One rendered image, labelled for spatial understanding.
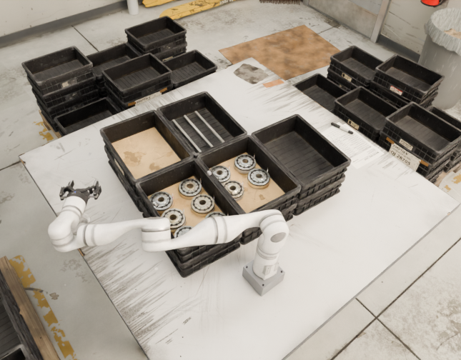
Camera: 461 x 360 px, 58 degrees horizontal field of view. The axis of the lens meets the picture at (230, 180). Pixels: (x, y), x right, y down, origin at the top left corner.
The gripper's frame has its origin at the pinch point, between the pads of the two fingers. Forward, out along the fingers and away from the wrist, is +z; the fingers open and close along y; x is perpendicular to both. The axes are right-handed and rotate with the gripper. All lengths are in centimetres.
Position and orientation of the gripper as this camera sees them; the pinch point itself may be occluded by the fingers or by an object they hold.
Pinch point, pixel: (84, 182)
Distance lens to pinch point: 172.0
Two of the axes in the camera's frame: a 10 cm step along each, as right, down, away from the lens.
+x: 0.0, 8.3, 5.6
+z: -0.5, -5.6, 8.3
